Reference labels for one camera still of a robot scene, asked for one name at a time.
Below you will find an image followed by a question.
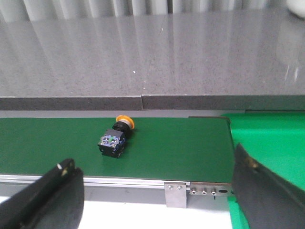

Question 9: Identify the green conveyor belt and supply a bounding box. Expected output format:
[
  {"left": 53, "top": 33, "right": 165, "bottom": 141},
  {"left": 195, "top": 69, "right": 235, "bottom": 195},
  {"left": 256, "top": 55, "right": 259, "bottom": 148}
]
[{"left": 0, "top": 117, "right": 234, "bottom": 183}]

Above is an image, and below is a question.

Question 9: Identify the grey pleated curtain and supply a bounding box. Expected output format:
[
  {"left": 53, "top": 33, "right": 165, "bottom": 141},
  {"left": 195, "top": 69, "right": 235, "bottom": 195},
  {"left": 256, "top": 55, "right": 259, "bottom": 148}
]
[{"left": 0, "top": 0, "right": 286, "bottom": 22}]

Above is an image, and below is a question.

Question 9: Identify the steel conveyor support bracket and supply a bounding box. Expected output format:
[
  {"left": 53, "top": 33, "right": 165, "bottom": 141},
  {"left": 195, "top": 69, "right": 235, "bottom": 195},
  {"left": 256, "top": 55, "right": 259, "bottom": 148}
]
[{"left": 164, "top": 182, "right": 187, "bottom": 208}]

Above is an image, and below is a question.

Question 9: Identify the aluminium conveyor side rail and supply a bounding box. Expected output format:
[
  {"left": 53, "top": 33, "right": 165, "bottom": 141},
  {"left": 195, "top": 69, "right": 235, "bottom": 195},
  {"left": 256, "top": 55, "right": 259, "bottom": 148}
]
[{"left": 0, "top": 174, "right": 190, "bottom": 190}]

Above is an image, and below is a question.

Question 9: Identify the green plastic bin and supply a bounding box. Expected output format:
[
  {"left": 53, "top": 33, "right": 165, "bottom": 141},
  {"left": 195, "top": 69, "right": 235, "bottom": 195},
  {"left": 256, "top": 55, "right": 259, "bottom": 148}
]
[{"left": 227, "top": 112, "right": 305, "bottom": 229}]

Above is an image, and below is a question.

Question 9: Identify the steel conveyor end plate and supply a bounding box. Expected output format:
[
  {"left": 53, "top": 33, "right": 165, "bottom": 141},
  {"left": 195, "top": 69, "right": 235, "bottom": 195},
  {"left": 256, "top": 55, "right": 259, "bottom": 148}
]
[{"left": 189, "top": 182, "right": 234, "bottom": 197}]

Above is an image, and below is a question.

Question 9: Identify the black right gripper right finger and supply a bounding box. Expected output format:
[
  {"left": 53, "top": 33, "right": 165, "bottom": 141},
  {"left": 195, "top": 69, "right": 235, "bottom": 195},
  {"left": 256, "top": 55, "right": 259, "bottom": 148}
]
[{"left": 232, "top": 144, "right": 305, "bottom": 229}]

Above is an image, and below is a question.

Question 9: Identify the orange push button switch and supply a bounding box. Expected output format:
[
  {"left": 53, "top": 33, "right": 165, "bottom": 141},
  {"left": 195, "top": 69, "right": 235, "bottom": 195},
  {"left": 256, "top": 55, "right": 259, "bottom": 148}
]
[{"left": 98, "top": 115, "right": 135, "bottom": 158}]

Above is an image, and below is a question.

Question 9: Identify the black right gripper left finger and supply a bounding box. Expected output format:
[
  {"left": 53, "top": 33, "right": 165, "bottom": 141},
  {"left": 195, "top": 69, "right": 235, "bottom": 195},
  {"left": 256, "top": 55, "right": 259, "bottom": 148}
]
[{"left": 0, "top": 158, "right": 84, "bottom": 229}]

